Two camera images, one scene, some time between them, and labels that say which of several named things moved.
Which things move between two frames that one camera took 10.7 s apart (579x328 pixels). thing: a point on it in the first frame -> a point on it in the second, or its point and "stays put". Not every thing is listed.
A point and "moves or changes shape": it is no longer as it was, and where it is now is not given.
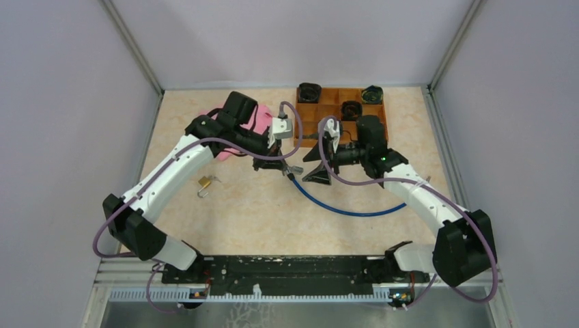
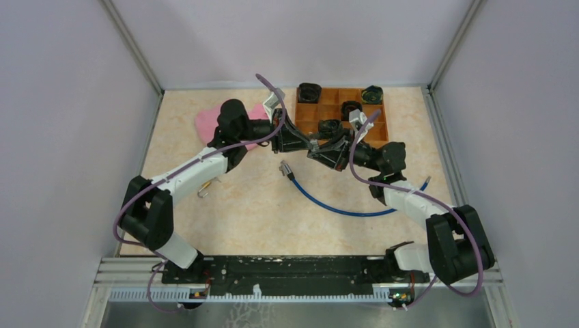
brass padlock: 205,182 stays put
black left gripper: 270,164 -> 287,139
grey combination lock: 295,169 moves or changes shape
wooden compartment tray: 330,104 stays put
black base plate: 286,272 stays put
